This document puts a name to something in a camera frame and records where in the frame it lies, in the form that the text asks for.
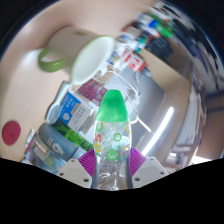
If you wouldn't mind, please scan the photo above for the blue and white carton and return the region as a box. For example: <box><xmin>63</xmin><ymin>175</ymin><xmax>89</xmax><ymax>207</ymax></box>
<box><xmin>54</xmin><ymin>91</ymin><xmax>98</xmax><ymax>133</ymax></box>

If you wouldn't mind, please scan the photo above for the white mug with green handle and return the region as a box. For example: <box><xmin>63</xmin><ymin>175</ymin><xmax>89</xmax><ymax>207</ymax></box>
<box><xmin>37</xmin><ymin>25</ymin><xmax>117</xmax><ymax>85</ymax></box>

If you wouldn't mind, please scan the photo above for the clear bottle with green cap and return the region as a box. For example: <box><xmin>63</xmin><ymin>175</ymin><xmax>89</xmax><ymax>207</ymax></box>
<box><xmin>93</xmin><ymin>89</ymin><xmax>132</xmax><ymax>192</ymax></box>

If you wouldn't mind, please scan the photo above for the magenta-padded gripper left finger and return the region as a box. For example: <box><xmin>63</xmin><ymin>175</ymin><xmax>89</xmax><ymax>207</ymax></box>
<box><xmin>56</xmin><ymin>148</ymin><xmax>99</xmax><ymax>189</ymax></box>

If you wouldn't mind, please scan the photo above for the white hairbrush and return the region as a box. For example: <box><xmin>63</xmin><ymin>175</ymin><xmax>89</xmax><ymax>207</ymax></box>
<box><xmin>46</xmin><ymin>104</ymin><xmax>64</xmax><ymax>126</ymax></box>

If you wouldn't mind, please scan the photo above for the flat round red coaster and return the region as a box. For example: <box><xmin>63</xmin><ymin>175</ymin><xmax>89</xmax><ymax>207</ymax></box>
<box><xmin>1</xmin><ymin>120</ymin><xmax>22</xmax><ymax>146</ymax></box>

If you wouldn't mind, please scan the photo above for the white cable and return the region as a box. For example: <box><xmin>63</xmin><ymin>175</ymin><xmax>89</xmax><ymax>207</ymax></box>
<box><xmin>106</xmin><ymin>66</ymin><xmax>152</xmax><ymax>133</ymax></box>

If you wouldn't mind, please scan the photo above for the grey shaker bottle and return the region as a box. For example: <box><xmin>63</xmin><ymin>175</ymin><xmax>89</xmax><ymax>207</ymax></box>
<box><xmin>24</xmin><ymin>123</ymin><xmax>88</xmax><ymax>171</ymax></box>

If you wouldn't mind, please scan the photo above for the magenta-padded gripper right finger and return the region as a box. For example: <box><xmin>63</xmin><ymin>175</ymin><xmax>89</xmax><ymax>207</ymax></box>
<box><xmin>125</xmin><ymin>146</ymin><xmax>169</xmax><ymax>188</ymax></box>

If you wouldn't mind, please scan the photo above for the green striped packet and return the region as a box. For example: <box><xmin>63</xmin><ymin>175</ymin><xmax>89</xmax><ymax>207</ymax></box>
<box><xmin>49</xmin><ymin>119</ymin><xmax>95</xmax><ymax>152</ymax></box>

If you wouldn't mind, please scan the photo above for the long under-shelf light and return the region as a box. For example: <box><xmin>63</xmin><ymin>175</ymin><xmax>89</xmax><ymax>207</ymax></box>
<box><xmin>141</xmin><ymin>106</ymin><xmax>175</xmax><ymax>156</ymax></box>

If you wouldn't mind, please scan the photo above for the white jar with red label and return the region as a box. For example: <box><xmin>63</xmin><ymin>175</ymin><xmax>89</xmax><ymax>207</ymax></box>
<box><xmin>123</xmin><ymin>49</ymin><xmax>147</xmax><ymax>74</ymax></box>

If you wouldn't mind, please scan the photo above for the pink packet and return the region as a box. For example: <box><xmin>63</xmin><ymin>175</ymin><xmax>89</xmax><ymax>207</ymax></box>
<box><xmin>76</xmin><ymin>79</ymin><xmax>108</xmax><ymax>107</ymax></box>

